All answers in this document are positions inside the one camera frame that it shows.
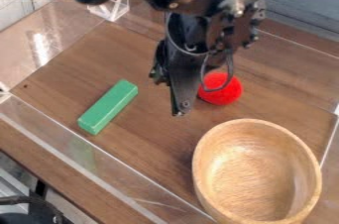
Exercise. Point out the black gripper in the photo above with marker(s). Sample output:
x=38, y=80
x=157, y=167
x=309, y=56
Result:
x=183, y=60

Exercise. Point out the green rectangular block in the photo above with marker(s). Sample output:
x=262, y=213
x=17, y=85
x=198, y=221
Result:
x=107, y=106

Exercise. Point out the brown wooden bowl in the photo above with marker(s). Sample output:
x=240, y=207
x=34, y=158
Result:
x=257, y=175

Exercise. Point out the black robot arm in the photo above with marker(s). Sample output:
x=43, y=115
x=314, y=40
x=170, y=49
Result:
x=206, y=30

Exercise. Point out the red plush strawberry toy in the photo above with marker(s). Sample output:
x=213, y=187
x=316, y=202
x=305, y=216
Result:
x=224, y=94

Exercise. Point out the clear acrylic corner bracket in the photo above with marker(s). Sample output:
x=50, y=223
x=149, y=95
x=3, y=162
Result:
x=111, y=10

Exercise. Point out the clear acrylic front wall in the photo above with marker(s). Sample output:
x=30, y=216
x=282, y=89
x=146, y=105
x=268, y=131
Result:
x=113, y=192

